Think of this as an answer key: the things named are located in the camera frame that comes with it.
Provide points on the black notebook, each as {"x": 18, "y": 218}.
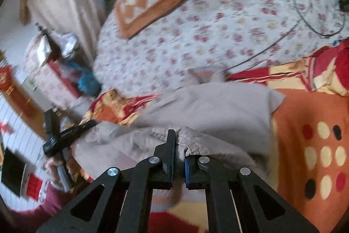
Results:
{"x": 13, "y": 171}

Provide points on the orange yellow red printed blanket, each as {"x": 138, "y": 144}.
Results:
{"x": 300, "y": 113}

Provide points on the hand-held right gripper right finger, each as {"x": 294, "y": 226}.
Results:
{"x": 190, "y": 173}

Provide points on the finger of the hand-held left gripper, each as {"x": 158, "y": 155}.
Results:
{"x": 80, "y": 128}

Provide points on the person's left hand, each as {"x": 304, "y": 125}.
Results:
{"x": 53, "y": 167}

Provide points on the floral bed sheet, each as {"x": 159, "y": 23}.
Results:
{"x": 231, "y": 17}

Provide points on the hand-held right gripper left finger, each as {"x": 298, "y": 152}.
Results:
{"x": 169, "y": 159}

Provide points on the blue bag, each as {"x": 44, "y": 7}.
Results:
{"x": 87, "y": 83}

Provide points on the beige pants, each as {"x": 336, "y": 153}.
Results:
{"x": 204, "y": 113}

